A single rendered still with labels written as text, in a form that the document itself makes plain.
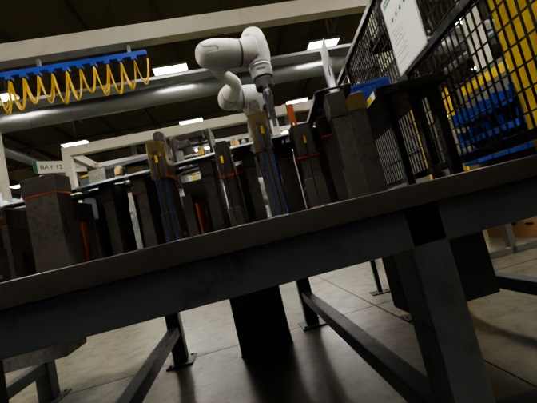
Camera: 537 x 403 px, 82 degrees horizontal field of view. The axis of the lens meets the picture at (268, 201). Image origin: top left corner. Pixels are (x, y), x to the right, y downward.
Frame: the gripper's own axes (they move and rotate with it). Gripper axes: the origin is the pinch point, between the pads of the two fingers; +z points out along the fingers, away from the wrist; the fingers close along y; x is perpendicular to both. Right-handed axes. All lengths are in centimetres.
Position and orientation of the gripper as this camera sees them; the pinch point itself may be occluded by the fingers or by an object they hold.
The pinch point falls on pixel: (275, 128)
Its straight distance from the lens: 124.8
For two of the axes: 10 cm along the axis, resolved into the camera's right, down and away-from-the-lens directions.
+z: 2.4, 9.7, -0.8
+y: -0.4, -0.8, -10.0
